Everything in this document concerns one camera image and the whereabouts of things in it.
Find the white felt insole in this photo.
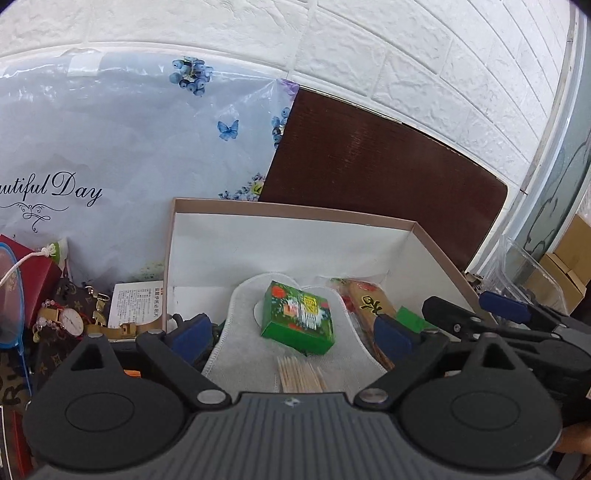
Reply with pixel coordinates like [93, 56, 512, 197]
[200, 272, 389, 394]

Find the brown monogram wallet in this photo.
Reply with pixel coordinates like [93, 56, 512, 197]
[31, 272, 117, 385]

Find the clear plastic container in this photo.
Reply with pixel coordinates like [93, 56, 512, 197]
[501, 236, 571, 317]

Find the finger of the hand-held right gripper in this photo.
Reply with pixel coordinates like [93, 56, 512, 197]
[422, 296, 550, 343]
[479, 292, 591, 337]

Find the gold strap wristwatch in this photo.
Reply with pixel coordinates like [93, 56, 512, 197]
[37, 300, 140, 342]

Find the green box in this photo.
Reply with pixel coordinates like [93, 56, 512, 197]
[260, 280, 336, 356]

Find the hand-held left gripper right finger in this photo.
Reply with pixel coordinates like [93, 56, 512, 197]
[353, 314, 528, 409]

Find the white printed leaflet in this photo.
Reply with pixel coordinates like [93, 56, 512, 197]
[108, 281, 165, 343]

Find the dark red box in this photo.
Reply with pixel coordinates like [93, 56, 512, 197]
[0, 234, 64, 325]

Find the small green packet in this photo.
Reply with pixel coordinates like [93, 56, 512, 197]
[394, 306, 428, 333]

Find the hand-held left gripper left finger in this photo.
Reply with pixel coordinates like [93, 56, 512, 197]
[69, 314, 232, 409]

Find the orange snack packet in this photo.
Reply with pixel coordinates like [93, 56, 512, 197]
[329, 277, 403, 371]

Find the dark brown board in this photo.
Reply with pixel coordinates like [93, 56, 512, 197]
[257, 87, 509, 274]

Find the floral plastic bag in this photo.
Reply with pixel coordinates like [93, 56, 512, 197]
[0, 46, 297, 297]

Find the person's right hand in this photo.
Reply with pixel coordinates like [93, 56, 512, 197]
[551, 422, 591, 456]

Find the bundle of wooden toothpicks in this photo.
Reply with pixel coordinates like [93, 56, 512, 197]
[276, 355, 328, 393]

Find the cardboard box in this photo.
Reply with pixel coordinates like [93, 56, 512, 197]
[164, 197, 491, 371]

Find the stack of small cardboard boxes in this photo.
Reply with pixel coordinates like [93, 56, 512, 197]
[526, 215, 591, 308]

